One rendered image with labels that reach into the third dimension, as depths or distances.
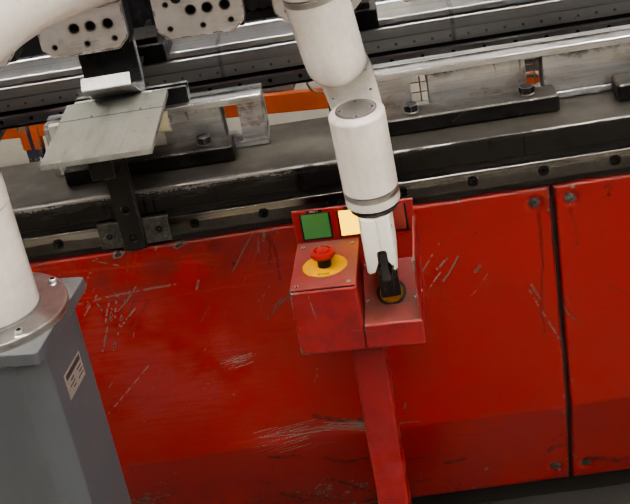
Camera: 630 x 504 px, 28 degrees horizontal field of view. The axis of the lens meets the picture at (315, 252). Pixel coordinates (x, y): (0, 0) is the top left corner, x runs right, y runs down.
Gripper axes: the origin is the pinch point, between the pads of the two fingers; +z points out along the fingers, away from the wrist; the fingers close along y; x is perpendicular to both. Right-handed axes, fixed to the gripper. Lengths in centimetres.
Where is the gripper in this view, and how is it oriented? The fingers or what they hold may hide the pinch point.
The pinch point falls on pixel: (389, 283)
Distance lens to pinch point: 199.5
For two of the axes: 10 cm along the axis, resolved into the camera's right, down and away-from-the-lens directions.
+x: 9.8, -1.6, -1.0
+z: 1.9, 8.2, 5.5
